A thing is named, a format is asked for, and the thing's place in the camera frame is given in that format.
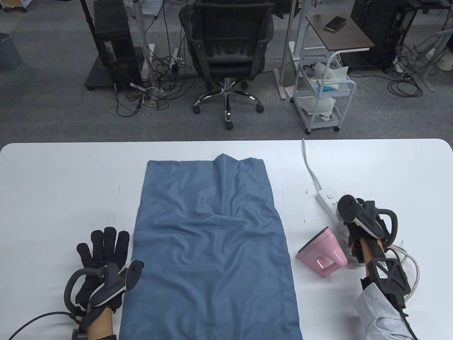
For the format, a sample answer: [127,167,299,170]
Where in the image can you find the person's left hand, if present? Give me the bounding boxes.
[75,228,131,318]

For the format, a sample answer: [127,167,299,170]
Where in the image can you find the person's right hand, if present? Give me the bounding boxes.
[345,198,392,264]

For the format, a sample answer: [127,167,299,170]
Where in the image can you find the pink electric iron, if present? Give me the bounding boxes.
[296,227,348,278]

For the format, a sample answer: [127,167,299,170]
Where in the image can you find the braided iron cord with plug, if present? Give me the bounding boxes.
[388,246,421,296]

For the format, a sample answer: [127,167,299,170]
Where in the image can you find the blue pillowcase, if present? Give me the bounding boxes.
[119,153,304,340]

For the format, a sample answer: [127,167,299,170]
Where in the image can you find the person's left forearm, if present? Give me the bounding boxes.
[85,307,117,340]

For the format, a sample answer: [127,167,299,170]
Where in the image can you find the person's right forearm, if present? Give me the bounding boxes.
[355,238,423,340]

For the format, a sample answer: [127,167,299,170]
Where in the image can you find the grey white left hand controller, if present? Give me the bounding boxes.
[64,260,145,317]

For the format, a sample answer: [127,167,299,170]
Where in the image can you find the grey white hand controller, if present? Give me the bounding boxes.
[64,260,145,317]
[337,194,397,245]

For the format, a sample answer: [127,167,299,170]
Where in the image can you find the grey white right hand controller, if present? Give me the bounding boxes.
[337,194,397,245]

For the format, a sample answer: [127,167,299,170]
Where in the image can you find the white table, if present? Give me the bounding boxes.
[0,139,453,340]

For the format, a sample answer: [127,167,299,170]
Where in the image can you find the white rolling cart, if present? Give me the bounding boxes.
[290,50,356,135]

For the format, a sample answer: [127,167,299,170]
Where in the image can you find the pile of white papers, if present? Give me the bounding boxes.
[300,93,337,121]

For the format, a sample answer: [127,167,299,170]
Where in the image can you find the black floor stand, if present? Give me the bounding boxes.
[80,0,117,91]

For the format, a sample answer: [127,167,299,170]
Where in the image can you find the crumpled white paper sheets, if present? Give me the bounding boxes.
[311,61,350,85]

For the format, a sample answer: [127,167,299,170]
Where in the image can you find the brown side table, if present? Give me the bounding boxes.
[305,14,375,52]

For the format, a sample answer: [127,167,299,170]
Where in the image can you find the black computer tower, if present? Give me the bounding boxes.
[350,0,407,64]
[93,0,144,92]

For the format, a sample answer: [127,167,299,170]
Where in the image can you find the smartphone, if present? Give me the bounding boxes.
[323,16,347,33]

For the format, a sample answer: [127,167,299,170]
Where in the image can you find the black office chair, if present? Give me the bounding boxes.
[179,0,275,130]

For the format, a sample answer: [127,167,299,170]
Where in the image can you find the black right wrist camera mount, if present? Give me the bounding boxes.
[360,258,411,302]

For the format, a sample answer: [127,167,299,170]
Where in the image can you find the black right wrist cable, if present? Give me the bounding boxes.
[399,307,419,340]

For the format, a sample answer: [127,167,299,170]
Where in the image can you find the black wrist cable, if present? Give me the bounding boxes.
[399,307,419,340]
[7,311,80,340]

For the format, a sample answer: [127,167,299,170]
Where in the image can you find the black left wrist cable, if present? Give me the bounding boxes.
[7,311,80,340]

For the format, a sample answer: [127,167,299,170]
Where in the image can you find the white power strip cable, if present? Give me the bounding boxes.
[302,138,323,192]

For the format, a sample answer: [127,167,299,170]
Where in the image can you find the coiled black cable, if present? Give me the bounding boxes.
[388,76,424,98]

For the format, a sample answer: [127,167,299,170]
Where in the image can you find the tangle of black floor cables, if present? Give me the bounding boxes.
[116,53,199,117]

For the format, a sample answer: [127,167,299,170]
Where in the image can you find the white metal frame post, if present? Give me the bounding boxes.
[275,0,305,100]
[133,0,154,84]

